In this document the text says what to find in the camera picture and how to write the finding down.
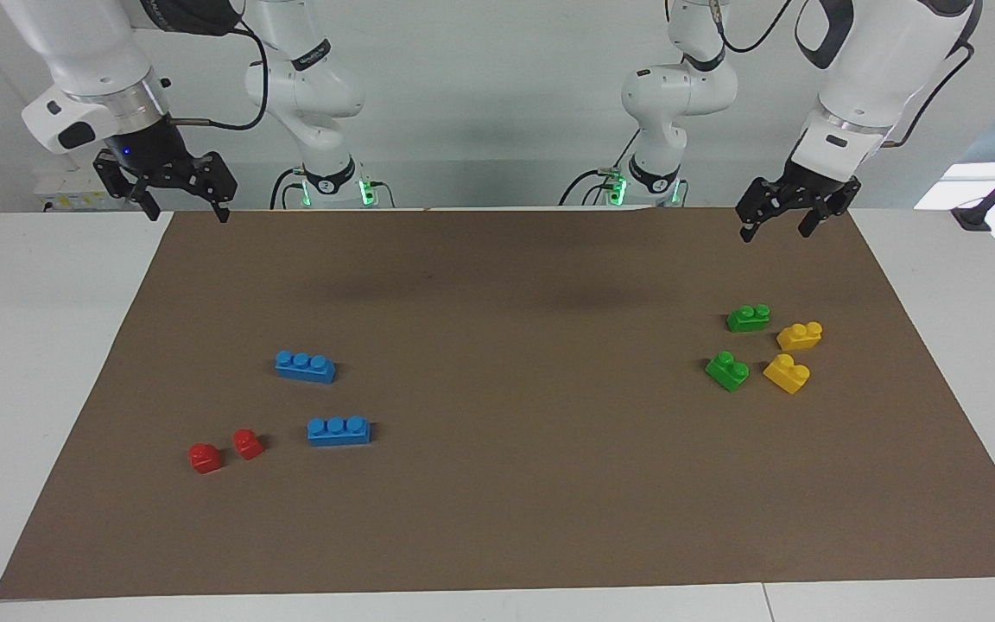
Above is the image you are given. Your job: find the white power strip box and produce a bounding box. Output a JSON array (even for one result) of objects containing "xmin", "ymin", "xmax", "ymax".
[{"xmin": 34, "ymin": 168, "xmax": 123, "ymax": 213}]

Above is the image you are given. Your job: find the black right base cable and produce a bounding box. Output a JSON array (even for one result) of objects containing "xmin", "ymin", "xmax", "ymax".
[{"xmin": 270, "ymin": 167, "xmax": 307, "ymax": 210}]

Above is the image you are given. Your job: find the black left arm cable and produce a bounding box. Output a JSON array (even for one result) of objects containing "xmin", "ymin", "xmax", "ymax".
[{"xmin": 709, "ymin": 0, "xmax": 978, "ymax": 148}]

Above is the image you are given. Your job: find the green two-stud toy brick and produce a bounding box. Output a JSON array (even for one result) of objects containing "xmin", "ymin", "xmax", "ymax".
[
  {"xmin": 726, "ymin": 304, "xmax": 771, "ymax": 333},
  {"xmin": 705, "ymin": 351, "xmax": 751, "ymax": 393}
]

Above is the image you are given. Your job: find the black left base cable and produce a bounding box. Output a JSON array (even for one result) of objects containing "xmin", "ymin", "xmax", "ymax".
[{"xmin": 559, "ymin": 128, "xmax": 642, "ymax": 206}]

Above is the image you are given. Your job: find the blue three-stud toy brick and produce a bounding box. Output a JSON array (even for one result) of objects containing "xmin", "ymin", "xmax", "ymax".
[
  {"xmin": 307, "ymin": 416, "xmax": 371, "ymax": 447},
  {"xmin": 275, "ymin": 350, "xmax": 337, "ymax": 384}
]

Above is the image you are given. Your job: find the black base cable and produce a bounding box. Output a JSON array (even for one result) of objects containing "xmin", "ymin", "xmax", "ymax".
[
  {"xmin": 559, "ymin": 128, "xmax": 642, "ymax": 206},
  {"xmin": 270, "ymin": 167, "xmax": 307, "ymax": 210}
]

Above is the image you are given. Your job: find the yellow two-stud toy brick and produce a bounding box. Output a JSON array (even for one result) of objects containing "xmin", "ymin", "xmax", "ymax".
[
  {"xmin": 763, "ymin": 353, "xmax": 812, "ymax": 395},
  {"xmin": 776, "ymin": 321, "xmax": 824, "ymax": 352}
]

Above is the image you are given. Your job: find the brown table mat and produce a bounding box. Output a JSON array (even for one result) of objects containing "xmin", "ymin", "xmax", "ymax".
[{"xmin": 0, "ymin": 207, "xmax": 995, "ymax": 600}]

